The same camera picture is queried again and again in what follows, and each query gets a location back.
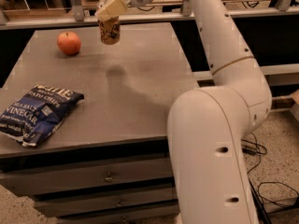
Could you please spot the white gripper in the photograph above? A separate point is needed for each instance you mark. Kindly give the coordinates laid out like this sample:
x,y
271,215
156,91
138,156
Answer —
x,y
108,9

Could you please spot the orange gold soda can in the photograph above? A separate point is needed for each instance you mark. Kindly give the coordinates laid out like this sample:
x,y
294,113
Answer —
x,y
110,31

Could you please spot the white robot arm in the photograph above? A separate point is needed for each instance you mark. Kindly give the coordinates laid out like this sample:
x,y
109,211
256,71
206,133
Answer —
x,y
206,125

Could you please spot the red apple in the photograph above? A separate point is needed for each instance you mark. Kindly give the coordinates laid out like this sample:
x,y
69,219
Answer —
x,y
69,43

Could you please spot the blue chip bag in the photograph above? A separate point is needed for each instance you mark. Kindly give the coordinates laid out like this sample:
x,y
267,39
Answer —
x,y
38,114

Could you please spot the grey drawer cabinet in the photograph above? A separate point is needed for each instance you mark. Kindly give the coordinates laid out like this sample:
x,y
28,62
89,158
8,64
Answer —
x,y
119,126

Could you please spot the top drawer knob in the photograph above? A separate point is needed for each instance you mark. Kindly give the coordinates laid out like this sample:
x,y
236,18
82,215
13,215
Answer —
x,y
109,178

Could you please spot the drawer knob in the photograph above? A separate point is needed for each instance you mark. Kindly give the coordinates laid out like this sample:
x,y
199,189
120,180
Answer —
x,y
119,203
109,178

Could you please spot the middle drawer knob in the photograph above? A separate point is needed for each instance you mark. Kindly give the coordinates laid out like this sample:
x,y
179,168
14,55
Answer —
x,y
119,203

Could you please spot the black power adapter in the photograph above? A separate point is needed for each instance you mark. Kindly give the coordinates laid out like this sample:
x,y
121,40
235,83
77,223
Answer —
x,y
249,151

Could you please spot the black pole on floor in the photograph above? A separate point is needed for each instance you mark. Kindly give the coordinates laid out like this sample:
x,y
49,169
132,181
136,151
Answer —
x,y
262,215

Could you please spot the metal railing frame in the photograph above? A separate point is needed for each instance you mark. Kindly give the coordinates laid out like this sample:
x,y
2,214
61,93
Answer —
x,y
24,14

